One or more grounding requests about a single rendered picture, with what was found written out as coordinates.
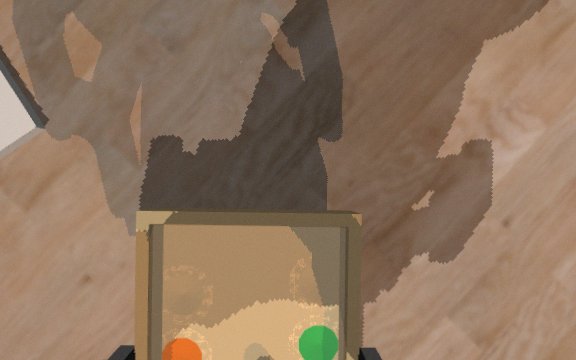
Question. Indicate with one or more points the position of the covered wooden puzzle box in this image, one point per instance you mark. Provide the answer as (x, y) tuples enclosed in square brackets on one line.
[(248, 280)]

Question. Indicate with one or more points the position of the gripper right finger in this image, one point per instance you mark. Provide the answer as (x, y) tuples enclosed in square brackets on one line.
[(370, 355)]

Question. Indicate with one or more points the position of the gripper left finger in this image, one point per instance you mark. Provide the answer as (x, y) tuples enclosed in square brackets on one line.
[(122, 354)]

